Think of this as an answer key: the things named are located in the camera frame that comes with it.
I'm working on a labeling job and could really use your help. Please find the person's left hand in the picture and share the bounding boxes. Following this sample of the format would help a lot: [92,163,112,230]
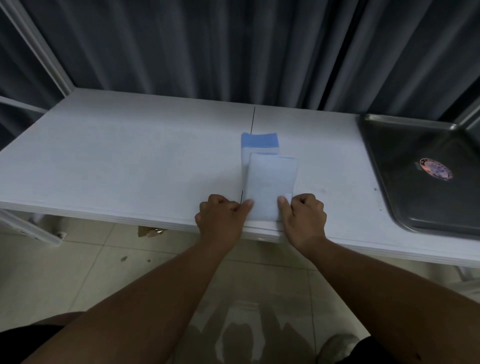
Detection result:
[194,194,255,250]

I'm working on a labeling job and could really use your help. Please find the person's right hand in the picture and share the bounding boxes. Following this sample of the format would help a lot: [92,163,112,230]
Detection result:
[277,193,328,256]

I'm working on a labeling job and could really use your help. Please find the light blue towel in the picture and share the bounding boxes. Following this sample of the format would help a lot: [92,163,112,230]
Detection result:
[240,132,299,226]

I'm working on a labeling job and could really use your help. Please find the person's right forearm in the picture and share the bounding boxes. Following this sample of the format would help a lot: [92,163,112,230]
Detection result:
[300,238,480,364]

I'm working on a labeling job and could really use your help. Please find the person's left forearm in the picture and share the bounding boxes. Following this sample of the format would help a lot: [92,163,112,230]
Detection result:
[22,240,241,364]

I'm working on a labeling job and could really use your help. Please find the stainless steel tray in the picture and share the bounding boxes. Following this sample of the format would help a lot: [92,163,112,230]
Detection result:
[358,113,480,238]

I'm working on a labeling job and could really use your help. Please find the grey shoe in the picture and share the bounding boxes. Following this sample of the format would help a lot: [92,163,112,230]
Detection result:
[317,333,361,364]

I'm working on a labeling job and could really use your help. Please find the round red sticker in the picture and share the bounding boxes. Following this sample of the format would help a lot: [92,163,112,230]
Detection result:
[419,157,454,182]

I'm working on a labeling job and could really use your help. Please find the grey curtain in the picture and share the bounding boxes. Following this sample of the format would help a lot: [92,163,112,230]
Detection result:
[0,0,480,151]

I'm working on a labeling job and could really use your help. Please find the person's left leg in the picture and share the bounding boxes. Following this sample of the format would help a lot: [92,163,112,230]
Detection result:
[33,311,86,328]

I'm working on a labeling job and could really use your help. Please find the black shorts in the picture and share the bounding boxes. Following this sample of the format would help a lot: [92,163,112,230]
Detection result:
[0,324,399,364]

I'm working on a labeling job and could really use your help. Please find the white table leg bracket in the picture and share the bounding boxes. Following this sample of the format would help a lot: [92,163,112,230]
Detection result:
[0,209,67,247]

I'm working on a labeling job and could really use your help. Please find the white metal frame post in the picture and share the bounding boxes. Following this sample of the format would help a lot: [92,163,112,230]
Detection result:
[0,0,76,115]

